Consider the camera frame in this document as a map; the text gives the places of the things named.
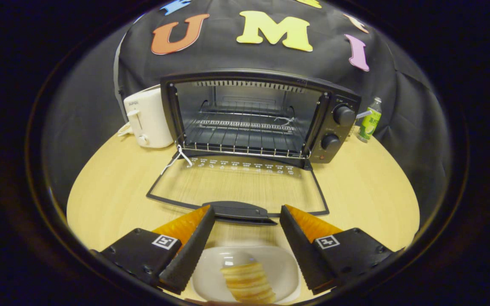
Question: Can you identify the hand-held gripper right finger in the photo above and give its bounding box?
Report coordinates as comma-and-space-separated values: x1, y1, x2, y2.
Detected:
279, 204, 404, 296

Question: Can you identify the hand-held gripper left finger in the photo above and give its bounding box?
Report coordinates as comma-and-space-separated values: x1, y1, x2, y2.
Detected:
92, 205, 216, 295

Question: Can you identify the black toaster oven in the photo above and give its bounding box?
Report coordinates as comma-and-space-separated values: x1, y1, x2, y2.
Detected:
146, 70, 362, 226

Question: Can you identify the white pop-up toaster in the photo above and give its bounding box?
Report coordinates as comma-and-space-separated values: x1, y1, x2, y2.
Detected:
123, 87, 175, 149

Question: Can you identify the white oval plate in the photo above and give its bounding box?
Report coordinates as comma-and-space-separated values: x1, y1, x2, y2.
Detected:
191, 245, 302, 303

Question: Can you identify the green drink bottle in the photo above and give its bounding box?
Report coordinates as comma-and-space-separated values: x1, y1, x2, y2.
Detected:
356, 97, 383, 143

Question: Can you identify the white string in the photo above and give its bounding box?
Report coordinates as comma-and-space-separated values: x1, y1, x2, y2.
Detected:
160, 144, 194, 176

